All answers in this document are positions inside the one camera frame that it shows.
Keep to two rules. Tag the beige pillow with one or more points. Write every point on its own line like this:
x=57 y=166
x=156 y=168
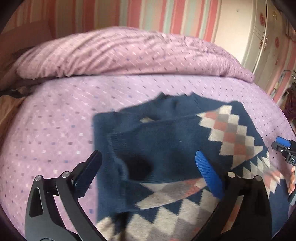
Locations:
x=9 y=108

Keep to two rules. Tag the crumpled purple duvet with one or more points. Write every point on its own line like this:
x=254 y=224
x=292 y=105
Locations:
x=128 y=51

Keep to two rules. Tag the navy argyle knit sweater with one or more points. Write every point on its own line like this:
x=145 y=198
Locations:
x=173 y=150

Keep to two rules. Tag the white wardrobe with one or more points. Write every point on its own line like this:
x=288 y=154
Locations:
x=245 y=29

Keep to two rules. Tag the maroon hanging garment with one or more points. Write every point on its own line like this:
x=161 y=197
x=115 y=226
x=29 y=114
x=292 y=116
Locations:
x=290 y=107

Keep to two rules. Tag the right hand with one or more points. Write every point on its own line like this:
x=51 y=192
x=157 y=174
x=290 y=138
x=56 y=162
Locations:
x=291 y=185

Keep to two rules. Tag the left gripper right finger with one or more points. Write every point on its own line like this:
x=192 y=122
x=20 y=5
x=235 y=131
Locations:
x=253 y=221

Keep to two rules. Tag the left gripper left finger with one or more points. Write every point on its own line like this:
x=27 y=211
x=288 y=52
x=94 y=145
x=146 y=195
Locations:
x=53 y=211

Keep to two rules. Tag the pink upholstered headboard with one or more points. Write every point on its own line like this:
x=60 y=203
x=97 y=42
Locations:
x=16 y=42

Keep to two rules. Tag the purple dotted bed blanket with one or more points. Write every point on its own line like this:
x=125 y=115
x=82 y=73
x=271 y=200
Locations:
x=56 y=128

